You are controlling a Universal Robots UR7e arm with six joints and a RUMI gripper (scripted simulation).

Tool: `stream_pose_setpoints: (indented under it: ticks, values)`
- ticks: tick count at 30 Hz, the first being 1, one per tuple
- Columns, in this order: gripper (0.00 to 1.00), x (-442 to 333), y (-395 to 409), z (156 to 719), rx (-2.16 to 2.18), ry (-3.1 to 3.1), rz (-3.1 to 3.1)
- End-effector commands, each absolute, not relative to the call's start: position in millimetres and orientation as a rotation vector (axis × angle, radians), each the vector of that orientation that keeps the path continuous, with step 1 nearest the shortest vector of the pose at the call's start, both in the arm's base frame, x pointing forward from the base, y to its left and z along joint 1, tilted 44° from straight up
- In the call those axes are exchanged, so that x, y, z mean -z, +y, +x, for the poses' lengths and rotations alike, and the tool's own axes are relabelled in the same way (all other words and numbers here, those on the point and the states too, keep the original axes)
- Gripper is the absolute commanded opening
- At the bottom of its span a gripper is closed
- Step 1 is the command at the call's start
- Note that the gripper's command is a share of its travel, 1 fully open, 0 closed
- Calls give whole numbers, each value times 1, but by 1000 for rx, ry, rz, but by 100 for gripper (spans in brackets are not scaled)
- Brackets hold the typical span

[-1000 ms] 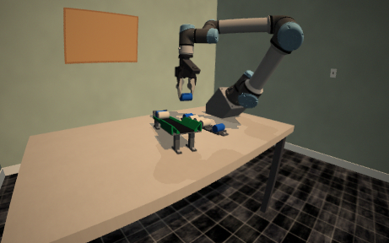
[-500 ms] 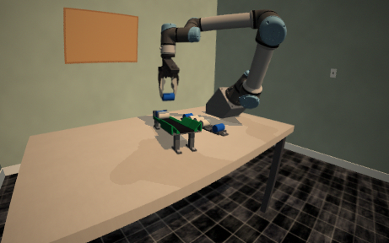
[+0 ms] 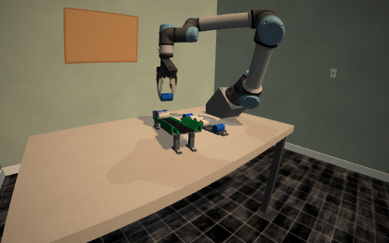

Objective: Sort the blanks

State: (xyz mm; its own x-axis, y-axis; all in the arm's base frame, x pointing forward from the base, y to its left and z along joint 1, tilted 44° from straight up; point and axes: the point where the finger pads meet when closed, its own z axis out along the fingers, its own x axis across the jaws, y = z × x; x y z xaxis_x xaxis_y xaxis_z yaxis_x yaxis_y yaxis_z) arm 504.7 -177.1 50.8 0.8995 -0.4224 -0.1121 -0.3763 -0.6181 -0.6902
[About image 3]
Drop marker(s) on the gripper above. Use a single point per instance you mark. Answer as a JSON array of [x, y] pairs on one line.
[[162, 73]]

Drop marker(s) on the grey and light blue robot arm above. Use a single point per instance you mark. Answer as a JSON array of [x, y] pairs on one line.
[[270, 32]]

